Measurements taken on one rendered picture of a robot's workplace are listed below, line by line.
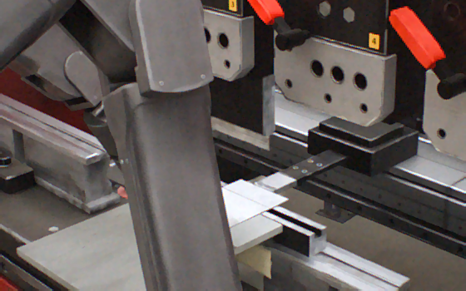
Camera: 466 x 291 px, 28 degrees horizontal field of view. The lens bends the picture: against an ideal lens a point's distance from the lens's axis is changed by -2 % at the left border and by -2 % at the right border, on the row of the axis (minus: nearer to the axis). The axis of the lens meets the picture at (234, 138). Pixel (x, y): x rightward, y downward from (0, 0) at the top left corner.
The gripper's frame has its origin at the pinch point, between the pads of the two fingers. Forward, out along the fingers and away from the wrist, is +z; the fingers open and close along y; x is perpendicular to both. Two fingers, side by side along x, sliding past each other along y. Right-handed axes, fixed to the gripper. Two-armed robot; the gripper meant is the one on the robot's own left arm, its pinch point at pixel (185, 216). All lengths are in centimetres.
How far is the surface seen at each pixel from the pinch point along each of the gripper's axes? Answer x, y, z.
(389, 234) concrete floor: -90, 90, 171
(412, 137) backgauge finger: -32.7, -5.5, 19.7
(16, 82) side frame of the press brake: -20, 86, 24
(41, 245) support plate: 13.5, 8.9, -6.4
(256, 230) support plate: -3.9, -6.4, 4.4
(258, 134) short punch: -12.9, -2.4, -1.7
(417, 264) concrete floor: -81, 71, 166
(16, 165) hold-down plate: 0, 49, 12
